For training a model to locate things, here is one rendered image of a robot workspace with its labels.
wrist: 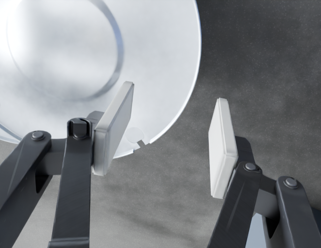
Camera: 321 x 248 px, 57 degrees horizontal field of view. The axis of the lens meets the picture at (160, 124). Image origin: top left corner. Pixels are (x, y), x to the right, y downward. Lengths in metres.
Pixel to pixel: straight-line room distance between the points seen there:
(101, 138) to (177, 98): 0.19
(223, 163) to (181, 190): 0.56
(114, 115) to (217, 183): 0.07
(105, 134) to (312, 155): 0.57
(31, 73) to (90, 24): 0.09
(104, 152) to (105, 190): 0.60
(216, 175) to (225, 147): 0.02
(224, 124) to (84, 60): 0.20
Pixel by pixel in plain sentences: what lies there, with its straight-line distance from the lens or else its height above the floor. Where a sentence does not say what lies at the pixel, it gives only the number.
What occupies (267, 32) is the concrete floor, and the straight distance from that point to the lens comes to 0.56.
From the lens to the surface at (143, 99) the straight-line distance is 0.34.
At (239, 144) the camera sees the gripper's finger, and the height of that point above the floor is 0.39.
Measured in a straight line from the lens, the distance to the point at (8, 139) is 0.44.
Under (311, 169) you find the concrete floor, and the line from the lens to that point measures 0.71.
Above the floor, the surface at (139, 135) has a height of 0.24.
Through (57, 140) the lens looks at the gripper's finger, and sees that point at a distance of 0.16.
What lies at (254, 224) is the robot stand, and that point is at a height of 0.02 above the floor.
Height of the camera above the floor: 0.54
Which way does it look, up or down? 61 degrees down
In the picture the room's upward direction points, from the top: 165 degrees counter-clockwise
